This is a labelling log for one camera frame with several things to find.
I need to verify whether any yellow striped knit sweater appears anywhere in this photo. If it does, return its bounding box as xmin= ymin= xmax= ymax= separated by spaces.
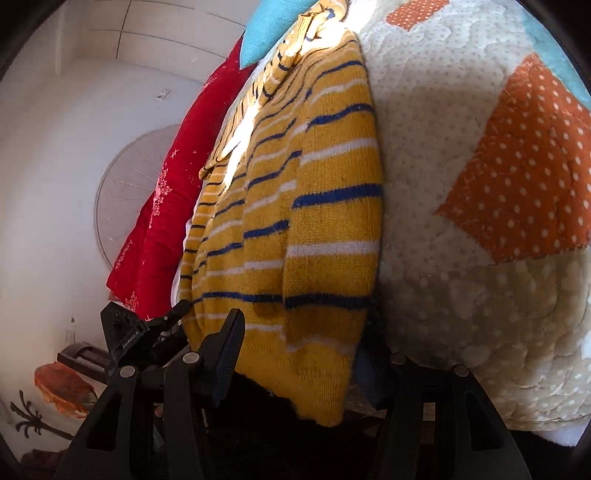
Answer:
xmin=178 ymin=1 xmax=384 ymax=426

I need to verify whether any orange wall decoration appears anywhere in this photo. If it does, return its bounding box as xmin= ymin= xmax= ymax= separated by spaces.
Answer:
xmin=34 ymin=362 xmax=98 ymax=419

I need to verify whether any white round headboard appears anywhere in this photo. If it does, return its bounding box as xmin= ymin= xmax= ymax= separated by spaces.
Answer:
xmin=94 ymin=124 xmax=179 ymax=268

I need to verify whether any red embroidered duvet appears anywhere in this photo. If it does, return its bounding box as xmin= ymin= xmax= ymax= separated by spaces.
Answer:
xmin=106 ymin=40 xmax=252 ymax=320

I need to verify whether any turquoise pillow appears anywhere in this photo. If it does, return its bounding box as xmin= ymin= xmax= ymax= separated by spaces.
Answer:
xmin=239 ymin=0 xmax=317 ymax=69

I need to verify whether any patchwork dotted quilt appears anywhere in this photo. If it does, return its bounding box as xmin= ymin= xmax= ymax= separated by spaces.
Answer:
xmin=346 ymin=1 xmax=590 ymax=432

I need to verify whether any white glossy wardrobe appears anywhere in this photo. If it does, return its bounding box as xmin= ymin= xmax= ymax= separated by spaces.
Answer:
xmin=53 ymin=0 xmax=259 ymax=83

